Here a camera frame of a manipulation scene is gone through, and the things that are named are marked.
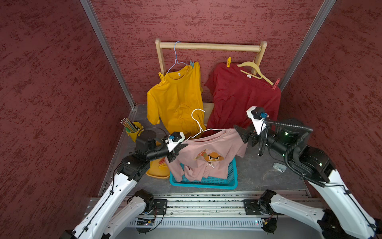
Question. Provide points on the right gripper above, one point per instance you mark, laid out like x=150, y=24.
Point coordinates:
x=244, y=134

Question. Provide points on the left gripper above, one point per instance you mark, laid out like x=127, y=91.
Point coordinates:
x=173, y=153

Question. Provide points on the white wire hanger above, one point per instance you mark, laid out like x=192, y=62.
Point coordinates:
x=201, y=130

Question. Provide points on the pink printed t-shirt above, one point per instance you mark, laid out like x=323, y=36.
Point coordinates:
x=207, y=157

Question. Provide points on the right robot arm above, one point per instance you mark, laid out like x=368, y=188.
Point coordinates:
x=344, y=218

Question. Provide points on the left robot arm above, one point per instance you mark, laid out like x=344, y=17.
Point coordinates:
x=104, y=221

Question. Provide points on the cream plastic hanger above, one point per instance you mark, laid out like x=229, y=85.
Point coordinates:
x=255, y=71

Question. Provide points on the yellow plastic tray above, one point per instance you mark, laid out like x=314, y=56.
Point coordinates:
x=158, y=170

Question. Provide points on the yellow pencil cup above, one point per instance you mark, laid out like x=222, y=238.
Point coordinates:
x=138, y=131

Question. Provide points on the dark red t-shirt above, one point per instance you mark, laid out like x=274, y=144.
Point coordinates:
x=233, y=93

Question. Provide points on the wooden clothes rack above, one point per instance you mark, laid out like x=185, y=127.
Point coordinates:
x=160, y=45

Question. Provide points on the pencils bundle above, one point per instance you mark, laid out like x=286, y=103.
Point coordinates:
x=131, y=127

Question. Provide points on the small grey device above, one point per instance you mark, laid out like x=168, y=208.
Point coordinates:
x=279, y=167

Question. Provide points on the teal plastic basket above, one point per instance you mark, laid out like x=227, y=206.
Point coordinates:
x=230, y=183

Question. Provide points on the yellow t-shirt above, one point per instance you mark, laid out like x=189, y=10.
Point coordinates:
x=172, y=102

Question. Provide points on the pink clothespin on red shirt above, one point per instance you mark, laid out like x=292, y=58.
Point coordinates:
x=275, y=85

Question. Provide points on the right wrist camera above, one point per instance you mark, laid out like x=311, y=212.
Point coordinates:
x=258, y=117

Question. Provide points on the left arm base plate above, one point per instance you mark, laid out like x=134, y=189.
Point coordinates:
x=159, y=207

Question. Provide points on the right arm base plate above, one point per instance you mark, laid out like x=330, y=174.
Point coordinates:
x=256, y=208

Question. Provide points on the aluminium mounting rail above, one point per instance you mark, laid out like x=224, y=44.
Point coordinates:
x=204, y=208

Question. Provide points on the light blue wire hanger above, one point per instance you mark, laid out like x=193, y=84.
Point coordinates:
x=176, y=62

